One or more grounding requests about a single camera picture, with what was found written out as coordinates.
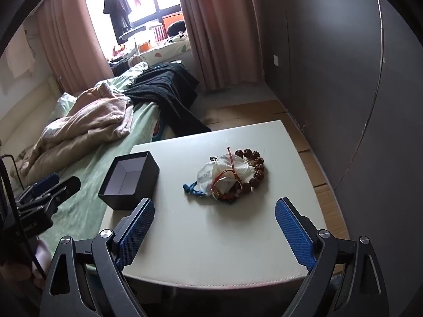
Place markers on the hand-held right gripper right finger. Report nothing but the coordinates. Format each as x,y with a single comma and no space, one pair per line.
294,234

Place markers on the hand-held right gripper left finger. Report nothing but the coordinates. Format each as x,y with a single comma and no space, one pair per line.
138,231

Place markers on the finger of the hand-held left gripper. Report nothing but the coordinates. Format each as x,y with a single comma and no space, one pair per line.
46,181
67,186

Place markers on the black jewelry box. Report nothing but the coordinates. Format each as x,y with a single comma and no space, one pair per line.
138,185

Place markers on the clear plastic bag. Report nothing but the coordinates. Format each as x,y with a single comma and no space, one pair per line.
231,168

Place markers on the person's left hand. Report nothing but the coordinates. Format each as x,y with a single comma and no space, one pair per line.
41,254

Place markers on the bed with green sheet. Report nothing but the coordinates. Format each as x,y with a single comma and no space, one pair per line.
86,171

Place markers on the pink blanket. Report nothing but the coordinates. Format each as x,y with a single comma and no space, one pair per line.
82,122

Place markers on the beige headboard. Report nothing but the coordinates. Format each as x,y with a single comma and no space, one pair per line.
26,112

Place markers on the white hanging cloth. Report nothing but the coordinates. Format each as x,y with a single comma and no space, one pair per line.
16,56

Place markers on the green floral quilt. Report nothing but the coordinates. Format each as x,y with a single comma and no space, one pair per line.
132,72

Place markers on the black knitted blanket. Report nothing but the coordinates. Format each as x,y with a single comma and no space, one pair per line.
162,86

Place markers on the pink curtain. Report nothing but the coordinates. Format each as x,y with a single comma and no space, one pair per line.
218,23
66,39

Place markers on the printed windowsill cloth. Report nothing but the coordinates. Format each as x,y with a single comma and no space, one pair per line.
165,51

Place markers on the hanging black clothes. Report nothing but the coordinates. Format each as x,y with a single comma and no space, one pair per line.
115,6

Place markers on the black cushion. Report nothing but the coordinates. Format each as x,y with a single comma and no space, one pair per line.
176,28

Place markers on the white wall outlet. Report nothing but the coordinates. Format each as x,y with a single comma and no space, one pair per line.
276,61

